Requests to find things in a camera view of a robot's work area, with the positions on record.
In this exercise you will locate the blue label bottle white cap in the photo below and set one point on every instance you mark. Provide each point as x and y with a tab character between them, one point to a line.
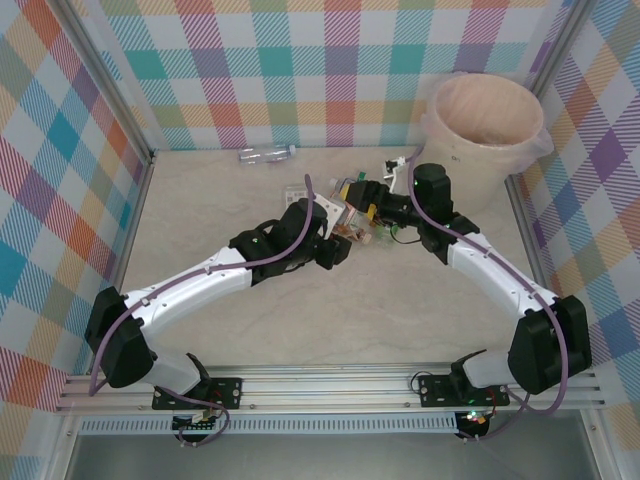
336	184

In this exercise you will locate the grey metal panel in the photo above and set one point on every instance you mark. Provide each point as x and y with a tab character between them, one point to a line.
325	460

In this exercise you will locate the aluminium frame post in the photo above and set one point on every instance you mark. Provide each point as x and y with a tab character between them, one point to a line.
116	85
561	40

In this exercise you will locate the beige plastic bin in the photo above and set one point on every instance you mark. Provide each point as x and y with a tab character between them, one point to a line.
470	170

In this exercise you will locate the clear bottle green cap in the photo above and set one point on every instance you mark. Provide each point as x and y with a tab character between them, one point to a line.
361	175

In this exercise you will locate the orange label clear bottle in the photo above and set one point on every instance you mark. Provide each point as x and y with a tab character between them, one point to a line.
371	211

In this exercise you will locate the clear square bottle white label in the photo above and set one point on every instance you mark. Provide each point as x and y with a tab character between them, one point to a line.
295	195

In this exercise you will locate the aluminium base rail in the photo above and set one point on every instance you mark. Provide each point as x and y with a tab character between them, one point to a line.
325	385

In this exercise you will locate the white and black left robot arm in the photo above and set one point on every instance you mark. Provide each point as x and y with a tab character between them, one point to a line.
190	285

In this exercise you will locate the green label bottle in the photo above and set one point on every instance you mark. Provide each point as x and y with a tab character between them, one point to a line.
386	231

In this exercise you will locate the clear bottle pale blue cap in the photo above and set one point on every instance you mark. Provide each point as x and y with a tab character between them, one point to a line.
265	154

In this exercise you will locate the copper brown bottle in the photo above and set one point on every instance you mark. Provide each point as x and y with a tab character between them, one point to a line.
355	234

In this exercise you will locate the aluminium frame side rail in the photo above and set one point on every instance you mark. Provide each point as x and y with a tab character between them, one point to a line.
525	230
135	220

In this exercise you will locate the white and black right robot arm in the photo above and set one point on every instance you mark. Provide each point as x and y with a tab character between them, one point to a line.
490	272

